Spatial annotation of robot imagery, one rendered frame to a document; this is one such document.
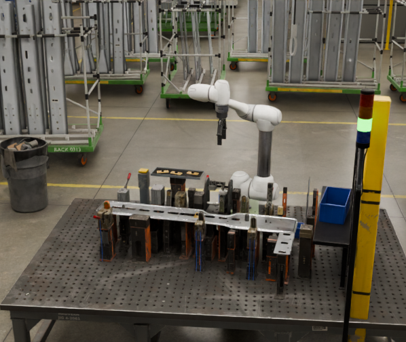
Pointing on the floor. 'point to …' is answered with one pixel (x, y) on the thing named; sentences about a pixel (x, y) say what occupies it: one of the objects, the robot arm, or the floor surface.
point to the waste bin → (26, 172)
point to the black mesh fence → (352, 248)
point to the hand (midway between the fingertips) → (221, 140)
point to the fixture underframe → (271, 332)
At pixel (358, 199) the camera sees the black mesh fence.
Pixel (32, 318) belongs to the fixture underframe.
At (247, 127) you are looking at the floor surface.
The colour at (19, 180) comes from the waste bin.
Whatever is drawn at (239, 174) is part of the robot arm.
